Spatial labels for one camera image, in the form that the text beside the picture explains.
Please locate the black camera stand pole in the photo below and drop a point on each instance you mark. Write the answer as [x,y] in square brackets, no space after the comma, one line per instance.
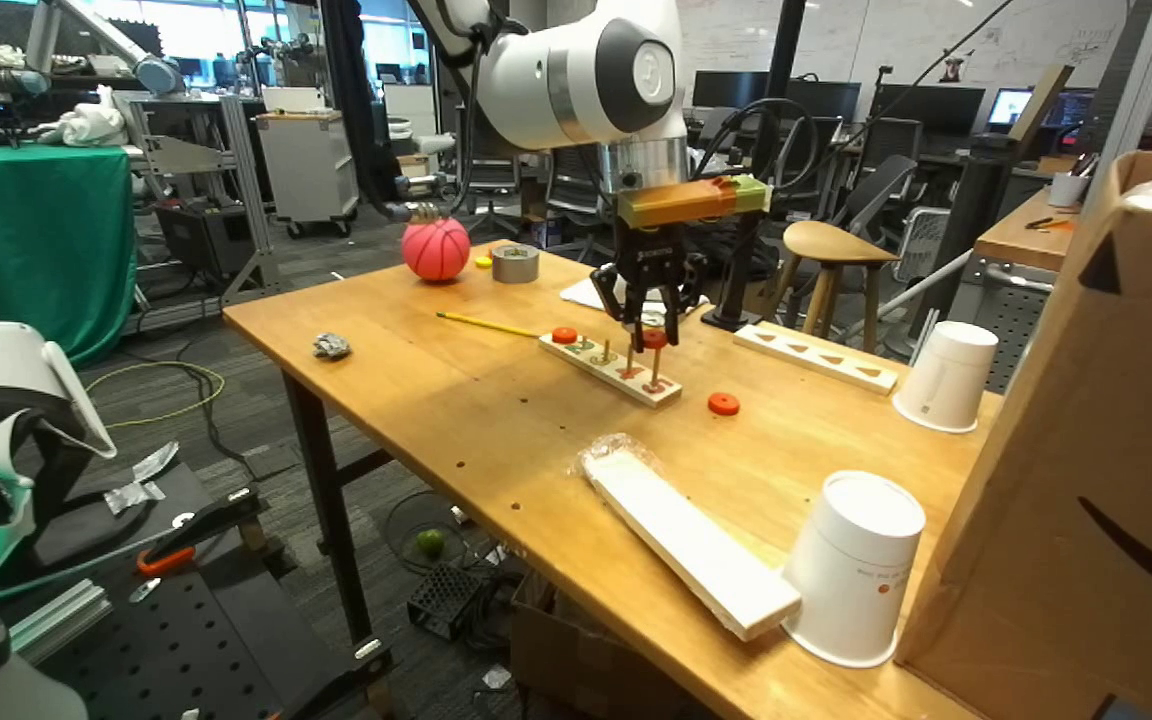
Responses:
[768,114]

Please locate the white paper cup far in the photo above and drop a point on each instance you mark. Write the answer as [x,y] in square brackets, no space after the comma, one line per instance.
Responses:
[950,372]

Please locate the green cloth covered table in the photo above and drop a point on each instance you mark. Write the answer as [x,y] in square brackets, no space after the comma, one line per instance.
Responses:
[65,245]

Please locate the wooden round stool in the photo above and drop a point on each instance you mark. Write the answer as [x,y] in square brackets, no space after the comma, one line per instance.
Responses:
[814,273]

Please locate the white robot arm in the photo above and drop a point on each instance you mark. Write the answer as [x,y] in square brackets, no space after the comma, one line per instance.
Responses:
[606,77]

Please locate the large cardboard box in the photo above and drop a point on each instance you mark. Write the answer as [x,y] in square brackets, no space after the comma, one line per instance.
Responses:
[1039,600]

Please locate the orange round block stack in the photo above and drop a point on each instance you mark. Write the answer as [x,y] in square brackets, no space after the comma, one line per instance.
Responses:
[567,335]

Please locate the white paper cup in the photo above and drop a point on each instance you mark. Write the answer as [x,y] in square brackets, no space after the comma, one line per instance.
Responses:
[950,372]
[851,567]

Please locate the small grey metal object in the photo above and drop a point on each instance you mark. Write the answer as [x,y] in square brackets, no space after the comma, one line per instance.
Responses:
[335,346]

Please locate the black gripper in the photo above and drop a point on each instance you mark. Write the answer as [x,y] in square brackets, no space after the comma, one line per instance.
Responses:
[651,258]

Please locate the wrist camera orange green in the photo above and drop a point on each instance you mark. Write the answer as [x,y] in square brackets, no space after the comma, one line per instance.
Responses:
[695,200]

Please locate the white paper cup near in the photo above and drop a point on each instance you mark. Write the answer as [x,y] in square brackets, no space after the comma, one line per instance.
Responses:
[851,567]

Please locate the white flat wooden board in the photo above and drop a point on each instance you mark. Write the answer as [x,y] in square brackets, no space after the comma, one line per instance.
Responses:
[714,567]

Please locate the pink rubber ball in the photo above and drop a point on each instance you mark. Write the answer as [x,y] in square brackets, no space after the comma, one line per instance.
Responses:
[434,248]

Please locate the white rolling cabinet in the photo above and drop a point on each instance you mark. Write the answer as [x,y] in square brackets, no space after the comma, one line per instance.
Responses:
[310,171]

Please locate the long wooden puzzle board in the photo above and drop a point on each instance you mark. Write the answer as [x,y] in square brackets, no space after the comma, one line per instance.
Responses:
[817,353]

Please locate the yellow pencil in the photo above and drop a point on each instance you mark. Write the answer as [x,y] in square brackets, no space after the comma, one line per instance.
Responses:
[491,325]

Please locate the white paper sheet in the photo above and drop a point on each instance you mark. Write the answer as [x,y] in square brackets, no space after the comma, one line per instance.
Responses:
[655,307]

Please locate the wooden peg board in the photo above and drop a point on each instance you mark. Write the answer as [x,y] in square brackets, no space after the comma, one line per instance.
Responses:
[602,363]

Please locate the grey tape roll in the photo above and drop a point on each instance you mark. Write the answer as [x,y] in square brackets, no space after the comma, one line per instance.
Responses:
[515,265]

